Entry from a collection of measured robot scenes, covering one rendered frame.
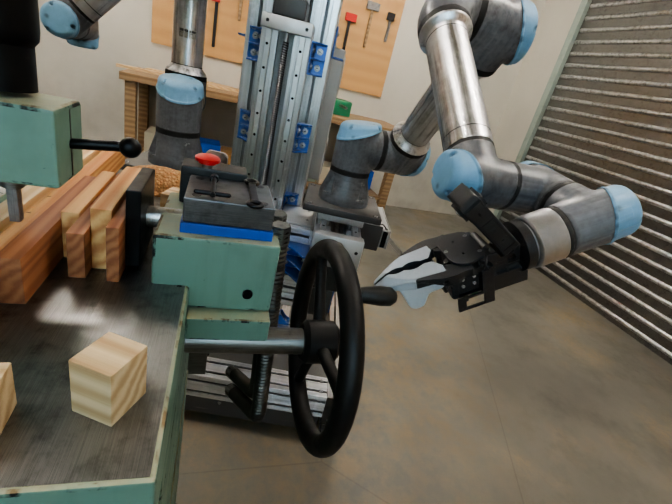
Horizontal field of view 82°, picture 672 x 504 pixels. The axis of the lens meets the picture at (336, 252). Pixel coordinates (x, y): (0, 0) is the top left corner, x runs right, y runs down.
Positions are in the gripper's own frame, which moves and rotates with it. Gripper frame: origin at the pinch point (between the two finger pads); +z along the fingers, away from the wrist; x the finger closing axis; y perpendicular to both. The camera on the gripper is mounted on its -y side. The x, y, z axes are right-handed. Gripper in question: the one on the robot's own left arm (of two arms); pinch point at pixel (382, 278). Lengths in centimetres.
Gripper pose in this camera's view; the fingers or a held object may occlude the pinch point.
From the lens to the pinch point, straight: 52.3
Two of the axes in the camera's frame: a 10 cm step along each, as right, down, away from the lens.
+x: -2.0, -5.2, 8.3
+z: -9.5, 3.2, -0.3
